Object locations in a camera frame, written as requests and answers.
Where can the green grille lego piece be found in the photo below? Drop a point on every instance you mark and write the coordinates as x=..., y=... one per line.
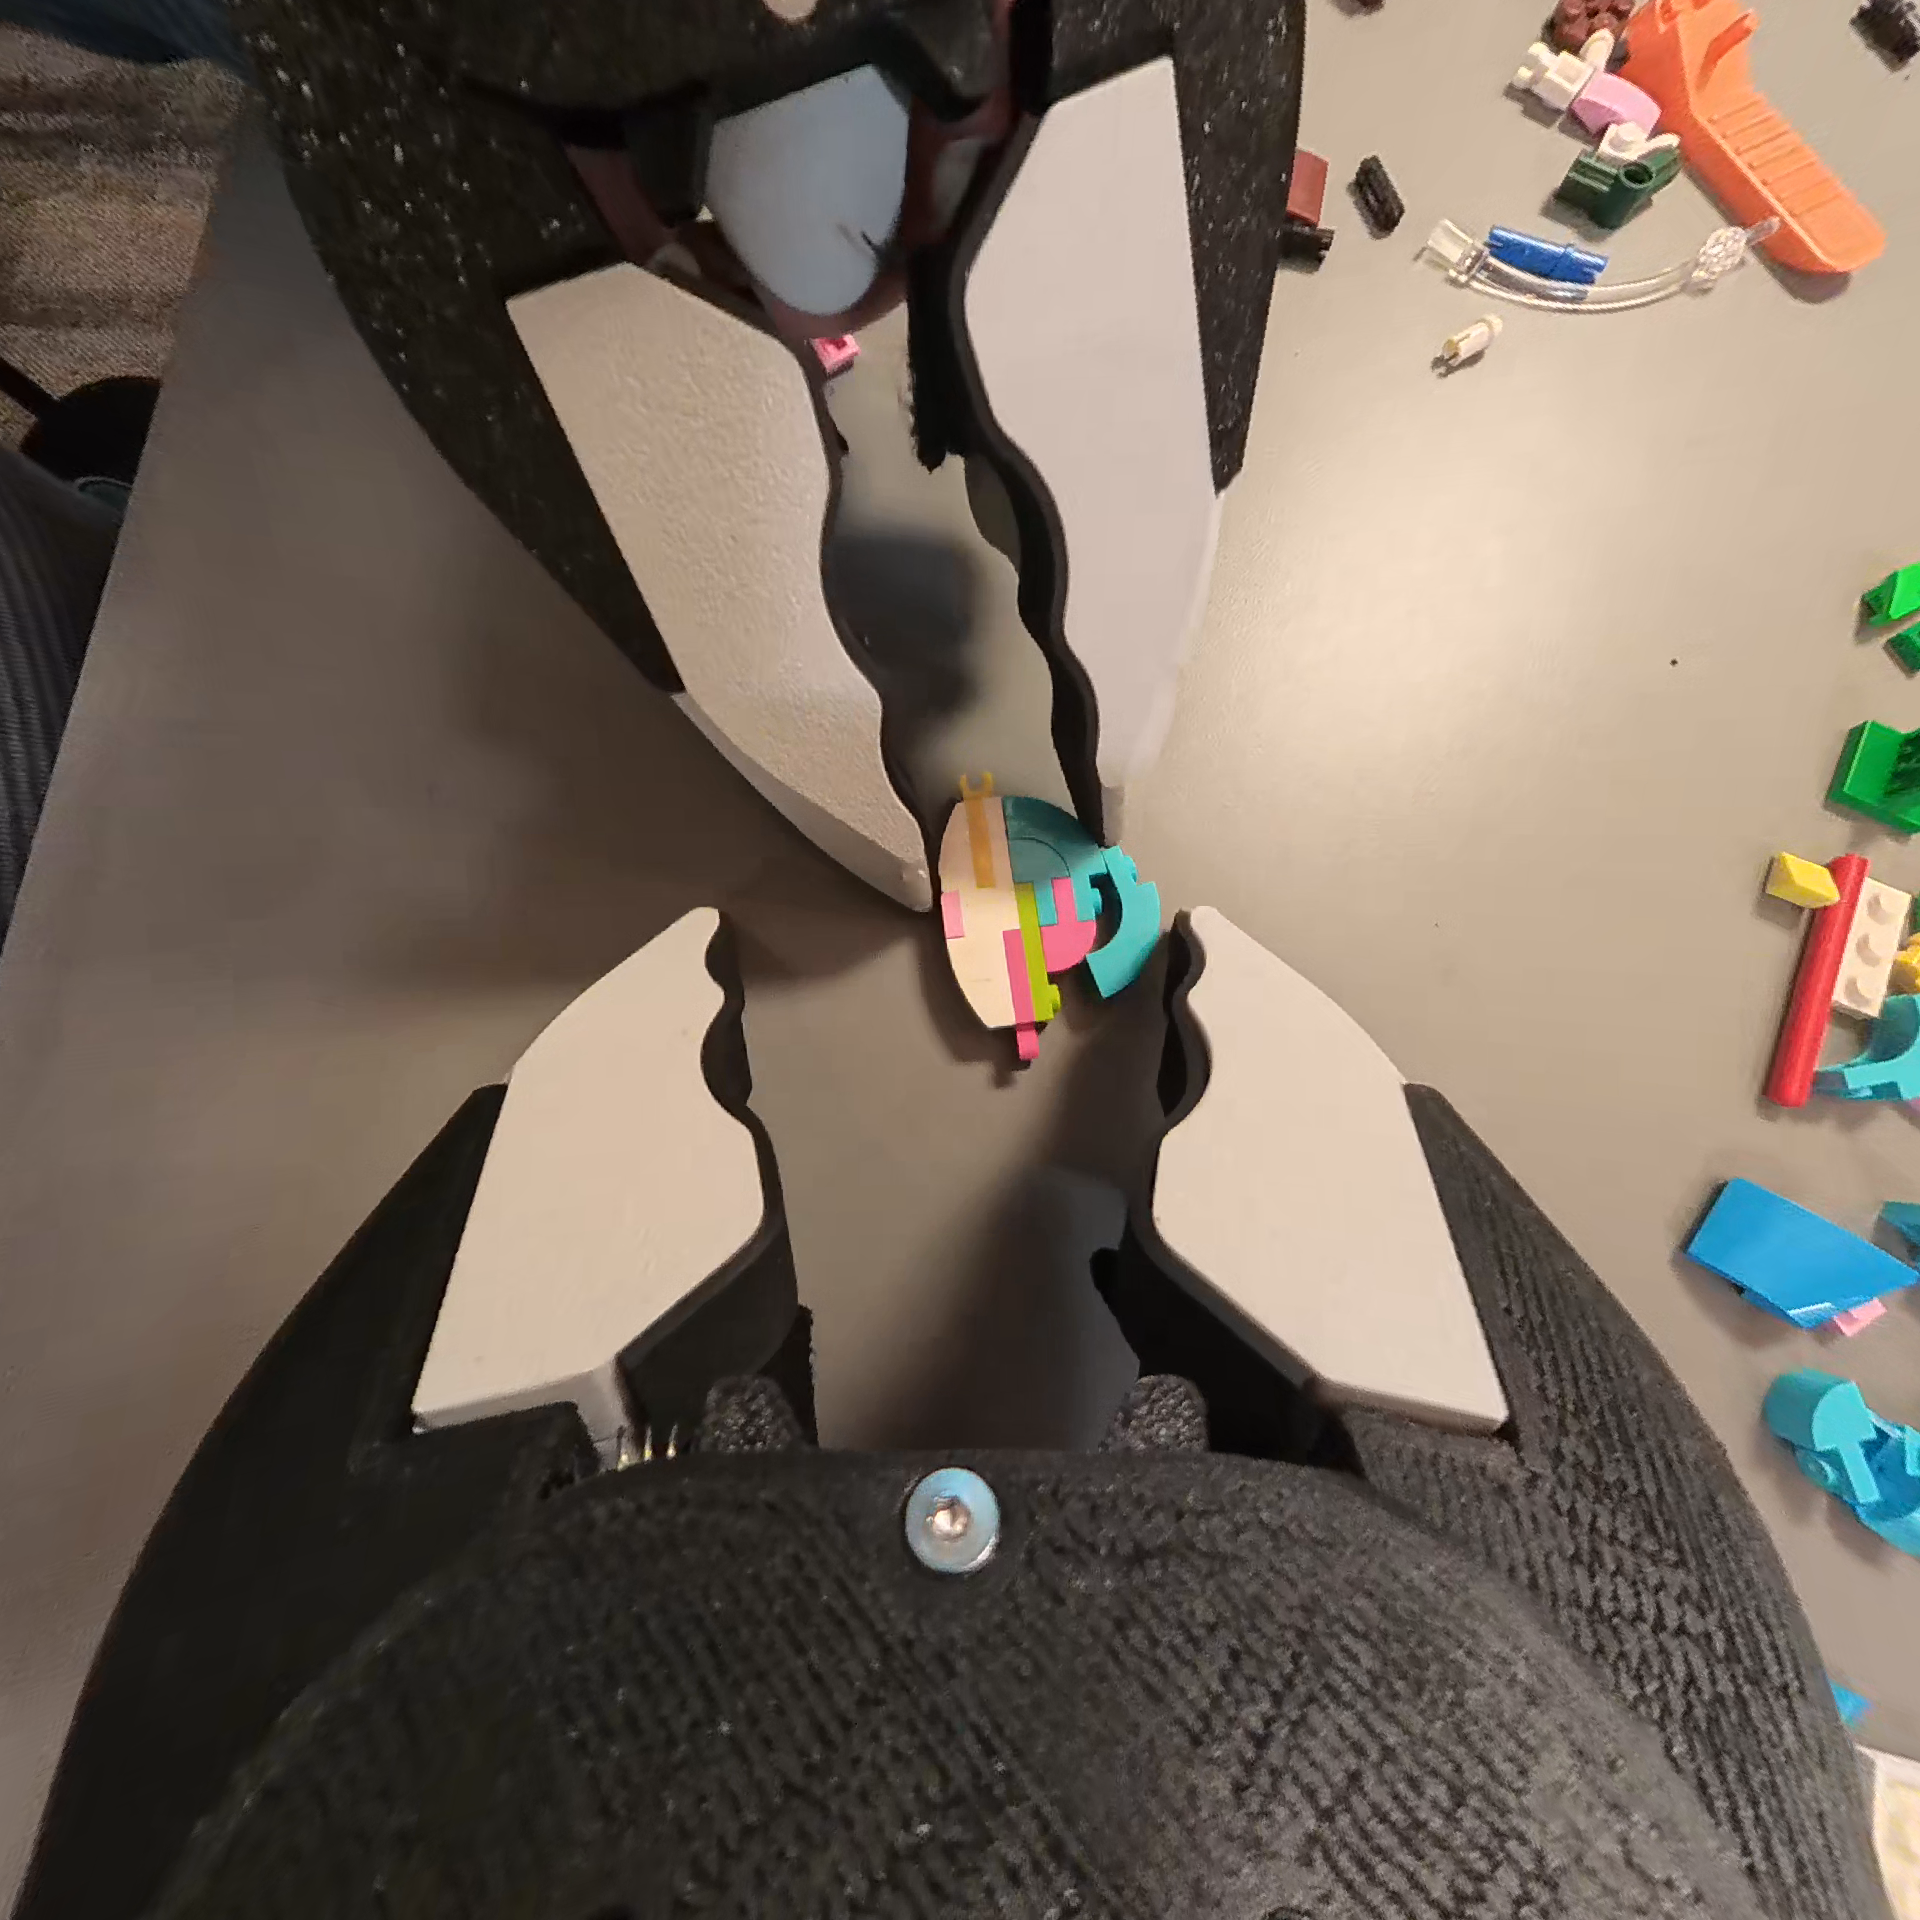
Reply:
x=1875, y=773

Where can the white teal pink lego assembly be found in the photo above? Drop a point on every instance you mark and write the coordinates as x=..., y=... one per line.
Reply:
x=983, y=930

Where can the pink curved lego piece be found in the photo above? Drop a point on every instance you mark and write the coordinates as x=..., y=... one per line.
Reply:
x=1617, y=106

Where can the white lego brick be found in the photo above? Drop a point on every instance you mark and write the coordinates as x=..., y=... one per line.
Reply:
x=1875, y=937

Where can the teal lego piece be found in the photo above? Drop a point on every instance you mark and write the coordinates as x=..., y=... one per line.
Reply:
x=1839, y=1440

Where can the orange brick separator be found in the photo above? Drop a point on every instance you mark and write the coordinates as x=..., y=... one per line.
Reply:
x=1755, y=149

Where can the small pink lego plate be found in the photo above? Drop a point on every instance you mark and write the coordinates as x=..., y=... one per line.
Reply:
x=835, y=352

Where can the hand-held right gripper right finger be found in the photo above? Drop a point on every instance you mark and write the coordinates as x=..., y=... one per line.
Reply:
x=1305, y=1213

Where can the small white lego peg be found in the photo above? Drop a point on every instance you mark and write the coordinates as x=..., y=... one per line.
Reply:
x=1471, y=341

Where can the transparent and blue lego piece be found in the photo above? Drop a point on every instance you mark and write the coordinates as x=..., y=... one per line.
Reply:
x=1546, y=255

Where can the small black lego piece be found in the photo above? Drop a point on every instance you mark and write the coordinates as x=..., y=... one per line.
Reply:
x=1376, y=195

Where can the yellow lego slope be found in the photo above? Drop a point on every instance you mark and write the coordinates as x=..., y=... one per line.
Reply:
x=1797, y=880

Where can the teal lego arch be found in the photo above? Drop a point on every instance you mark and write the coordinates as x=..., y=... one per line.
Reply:
x=1881, y=1065

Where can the red lego bar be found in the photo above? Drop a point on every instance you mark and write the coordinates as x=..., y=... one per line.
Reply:
x=1817, y=991

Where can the tiny blue lego piece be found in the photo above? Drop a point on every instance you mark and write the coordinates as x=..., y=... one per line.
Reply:
x=1848, y=1703

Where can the white lego piece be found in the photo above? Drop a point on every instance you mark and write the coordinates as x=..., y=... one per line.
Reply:
x=1552, y=66

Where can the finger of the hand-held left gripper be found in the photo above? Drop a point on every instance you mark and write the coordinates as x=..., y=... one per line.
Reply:
x=704, y=524
x=1109, y=421

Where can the reddish brown lego piece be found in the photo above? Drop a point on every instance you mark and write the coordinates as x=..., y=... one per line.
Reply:
x=1586, y=18

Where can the blue lego slope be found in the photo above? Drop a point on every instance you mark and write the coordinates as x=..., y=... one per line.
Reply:
x=1792, y=1253

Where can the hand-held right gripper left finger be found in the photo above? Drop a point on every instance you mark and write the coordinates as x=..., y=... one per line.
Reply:
x=600, y=1184

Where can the dark green lego piece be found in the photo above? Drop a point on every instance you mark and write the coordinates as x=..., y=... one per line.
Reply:
x=1606, y=187

